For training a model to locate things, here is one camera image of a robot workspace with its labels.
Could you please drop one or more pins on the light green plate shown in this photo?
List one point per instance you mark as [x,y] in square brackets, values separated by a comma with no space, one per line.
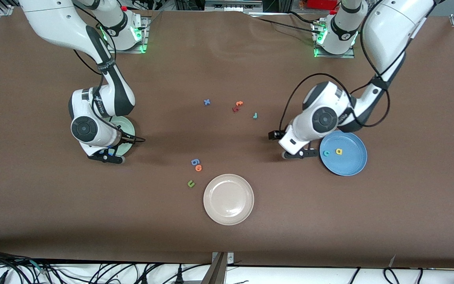
[128,126]

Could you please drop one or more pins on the beige plate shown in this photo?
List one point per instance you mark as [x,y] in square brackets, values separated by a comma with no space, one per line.
[228,199]

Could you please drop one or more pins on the grey equipment box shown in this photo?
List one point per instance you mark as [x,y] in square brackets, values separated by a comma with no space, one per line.
[235,6]

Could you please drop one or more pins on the brown table cover sheet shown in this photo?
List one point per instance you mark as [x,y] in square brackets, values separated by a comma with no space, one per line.
[408,217]

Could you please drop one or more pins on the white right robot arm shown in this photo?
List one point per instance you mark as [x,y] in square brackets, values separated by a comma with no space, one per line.
[53,19]

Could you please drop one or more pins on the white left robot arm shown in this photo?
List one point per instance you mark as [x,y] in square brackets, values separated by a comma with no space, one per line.
[392,27]

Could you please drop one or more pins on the aluminium profile beam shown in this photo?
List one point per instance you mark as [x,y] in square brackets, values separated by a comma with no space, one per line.
[217,272]

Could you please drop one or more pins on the small silver corner bracket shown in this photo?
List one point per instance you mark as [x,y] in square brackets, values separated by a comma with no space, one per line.
[231,258]

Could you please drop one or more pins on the white paper tag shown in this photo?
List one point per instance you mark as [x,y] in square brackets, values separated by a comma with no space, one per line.
[392,261]

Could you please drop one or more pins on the blue plate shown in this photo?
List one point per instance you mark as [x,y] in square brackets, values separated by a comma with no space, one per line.
[349,161]

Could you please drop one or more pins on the red box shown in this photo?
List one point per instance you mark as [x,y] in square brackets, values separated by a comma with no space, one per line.
[321,4]

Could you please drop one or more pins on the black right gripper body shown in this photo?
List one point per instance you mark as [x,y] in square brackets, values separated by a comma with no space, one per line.
[123,138]

